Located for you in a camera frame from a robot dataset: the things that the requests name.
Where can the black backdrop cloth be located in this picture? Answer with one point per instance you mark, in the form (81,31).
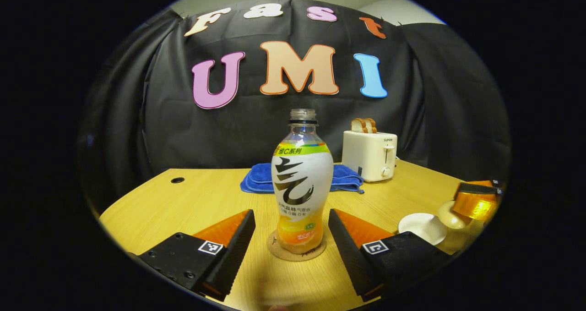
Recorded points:
(160,132)

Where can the round cork coaster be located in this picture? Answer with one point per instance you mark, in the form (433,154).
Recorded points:
(297,256)

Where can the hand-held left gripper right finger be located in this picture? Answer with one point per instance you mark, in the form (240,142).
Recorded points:
(348,256)

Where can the white teacup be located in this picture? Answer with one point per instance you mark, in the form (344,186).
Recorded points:
(421,227)

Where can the clear plastic water bottle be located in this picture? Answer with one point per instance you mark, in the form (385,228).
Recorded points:
(302,187)

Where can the toast slice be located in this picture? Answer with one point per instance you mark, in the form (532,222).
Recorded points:
(358,125)
(371,126)

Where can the white teacup lid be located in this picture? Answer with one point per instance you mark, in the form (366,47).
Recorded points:
(451,217)

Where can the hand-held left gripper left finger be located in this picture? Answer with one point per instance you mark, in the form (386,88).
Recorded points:
(236,251)

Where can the blue folded towel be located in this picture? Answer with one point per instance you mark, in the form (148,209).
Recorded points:
(258,180)

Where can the white toaster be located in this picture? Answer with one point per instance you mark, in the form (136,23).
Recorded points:
(368,155)

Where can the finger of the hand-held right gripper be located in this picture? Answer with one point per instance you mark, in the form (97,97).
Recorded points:
(480,188)
(476,206)

